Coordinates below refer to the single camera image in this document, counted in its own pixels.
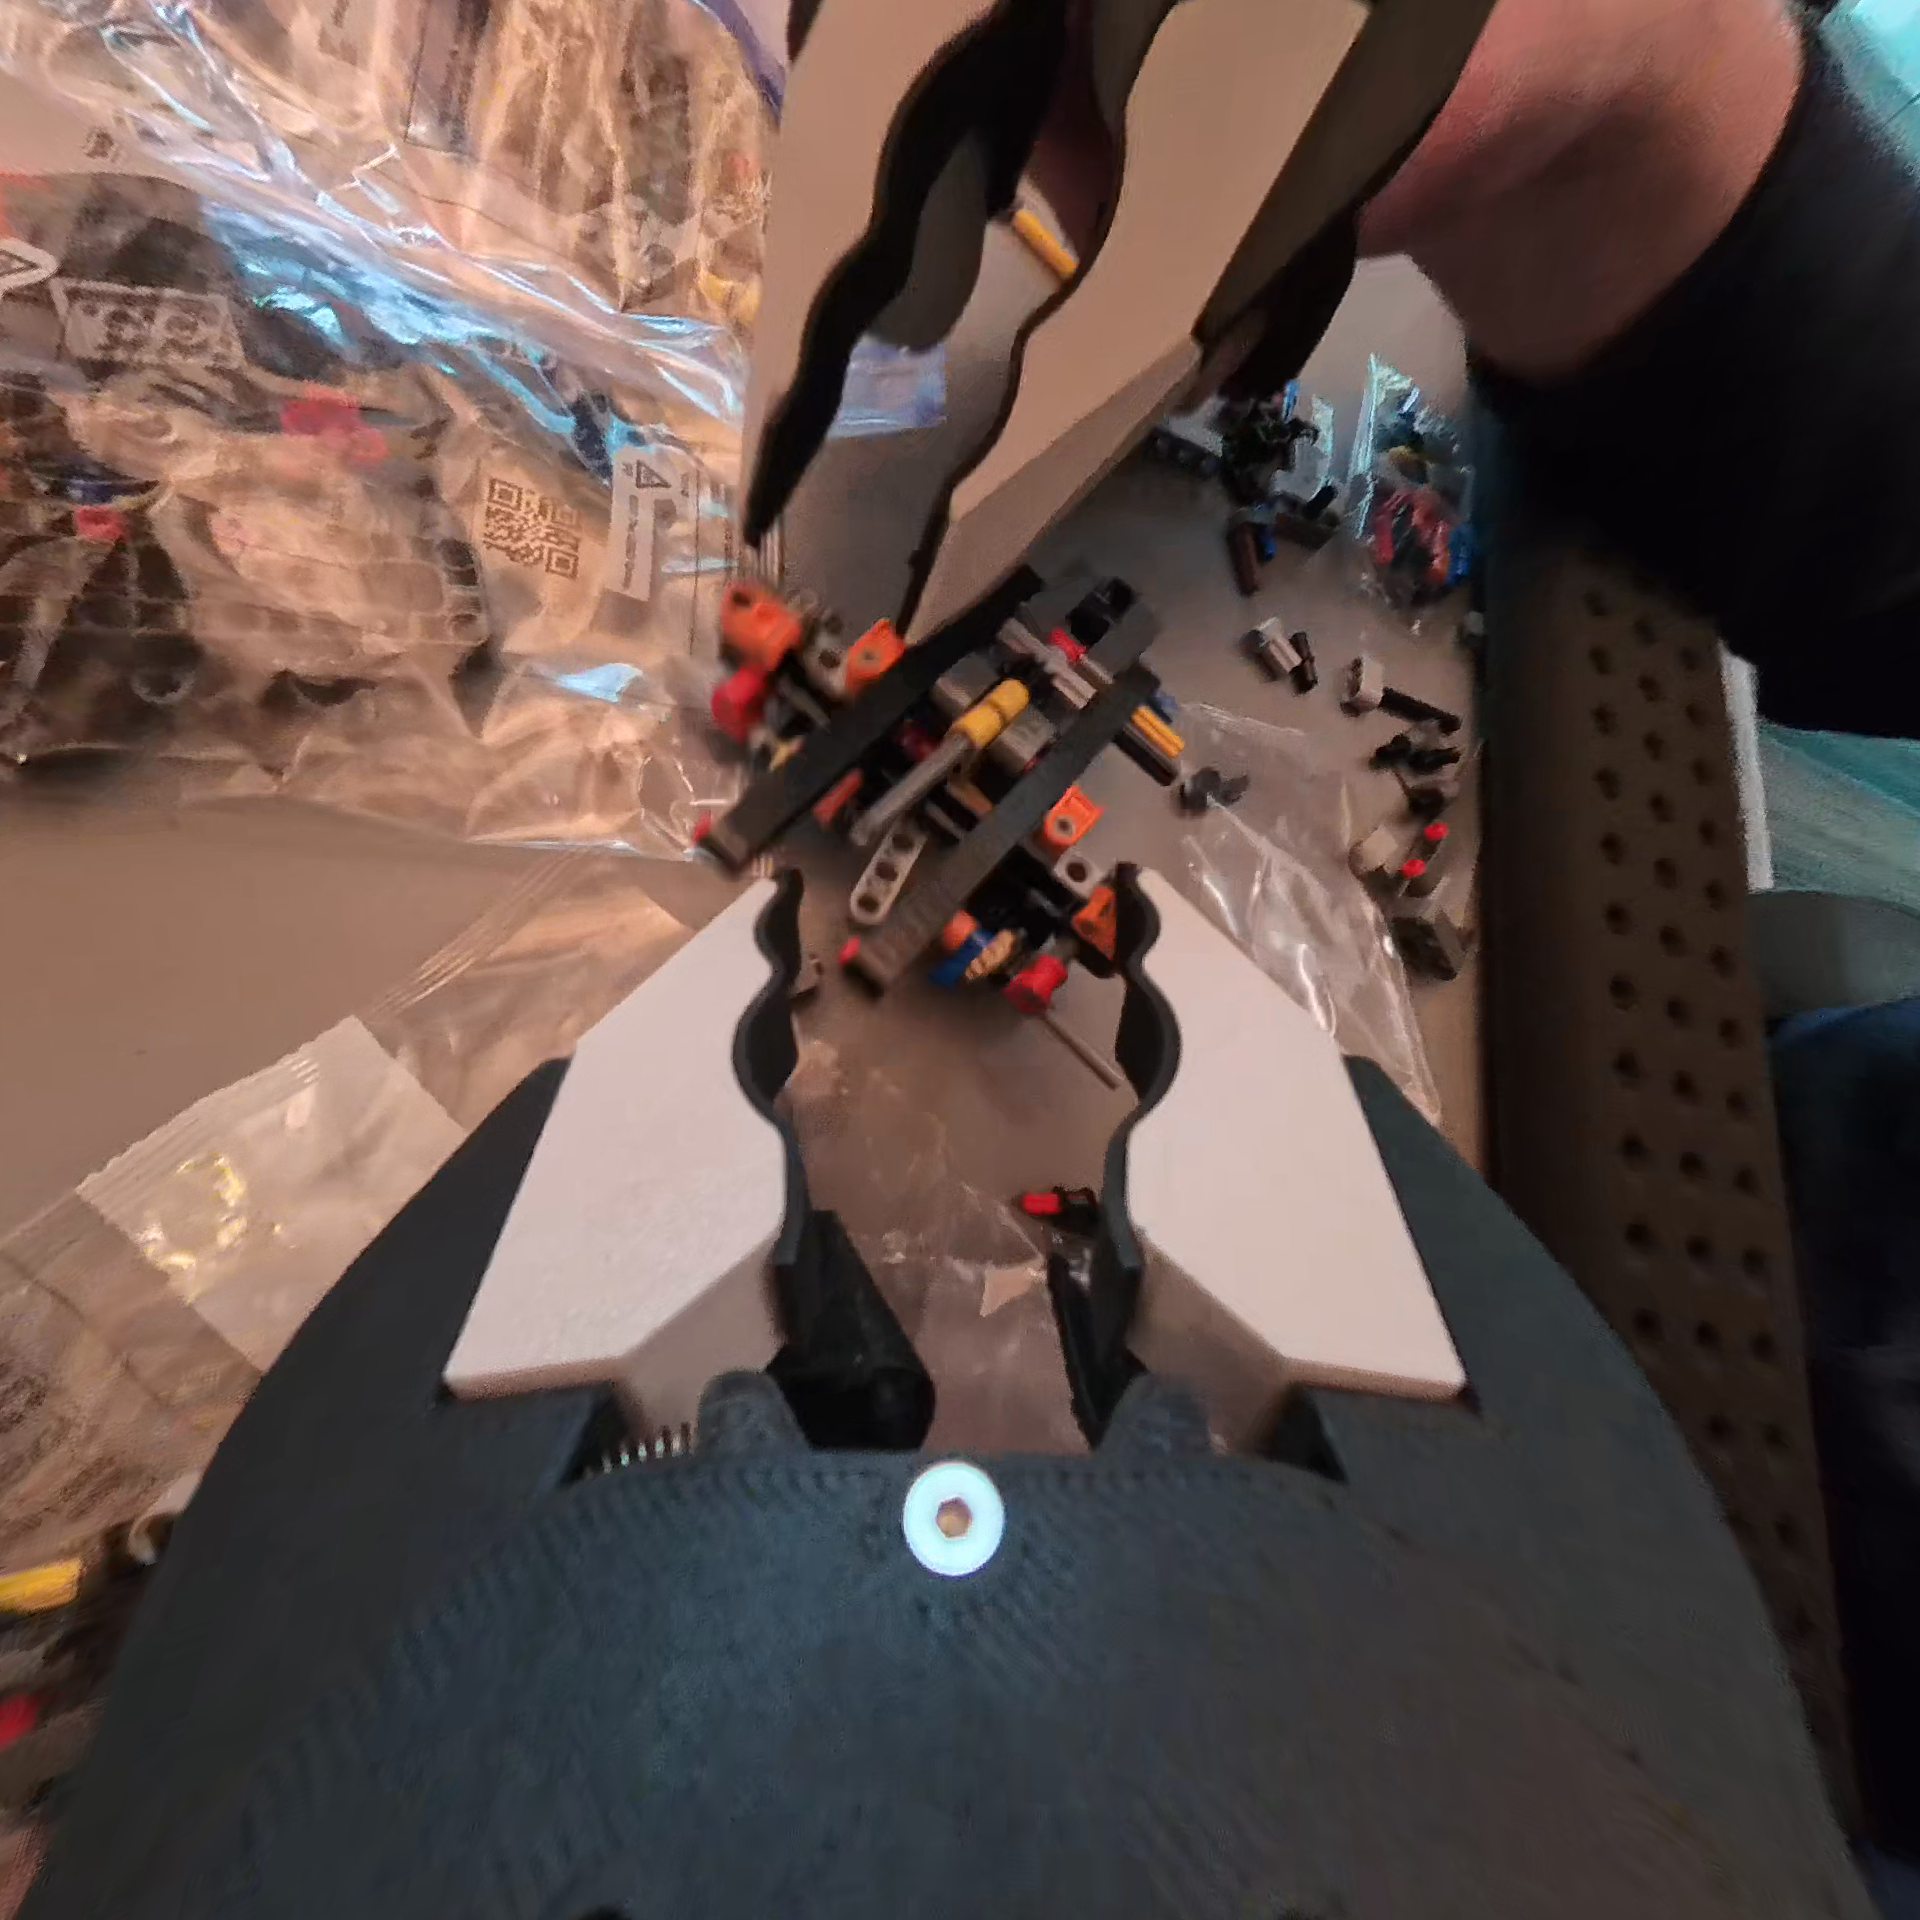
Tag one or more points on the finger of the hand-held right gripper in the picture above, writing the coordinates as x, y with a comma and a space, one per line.
1230, 136
840, 181

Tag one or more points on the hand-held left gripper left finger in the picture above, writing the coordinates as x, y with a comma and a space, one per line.
629, 1185

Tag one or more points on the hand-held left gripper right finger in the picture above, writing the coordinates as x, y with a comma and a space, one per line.
1277, 1170

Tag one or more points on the multicoloured lego assembly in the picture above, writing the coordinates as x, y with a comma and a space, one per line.
902, 705

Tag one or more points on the person's right forearm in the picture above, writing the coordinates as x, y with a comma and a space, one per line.
1769, 450

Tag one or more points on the pile of loose lego pieces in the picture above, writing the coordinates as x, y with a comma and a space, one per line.
1277, 465

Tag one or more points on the large dark grey lego liftarm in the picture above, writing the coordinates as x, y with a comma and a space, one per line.
1435, 938

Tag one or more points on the light grey small lego brick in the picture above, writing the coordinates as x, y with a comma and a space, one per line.
1362, 681

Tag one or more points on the person's right hand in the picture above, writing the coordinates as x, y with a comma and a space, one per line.
1576, 165

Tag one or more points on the empty clear zip bag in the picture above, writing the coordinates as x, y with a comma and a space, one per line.
1305, 931

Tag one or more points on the small bag red blue pins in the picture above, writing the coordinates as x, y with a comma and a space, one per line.
1411, 524

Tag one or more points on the light grey connector red pin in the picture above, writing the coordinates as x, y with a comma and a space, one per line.
1371, 858

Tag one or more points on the dark perforated board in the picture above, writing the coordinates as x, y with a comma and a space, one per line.
1635, 1049

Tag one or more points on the person's dark clothing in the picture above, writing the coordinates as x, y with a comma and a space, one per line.
1861, 1348

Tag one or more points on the clear bag black orange parts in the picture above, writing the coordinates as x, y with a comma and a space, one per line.
224, 598

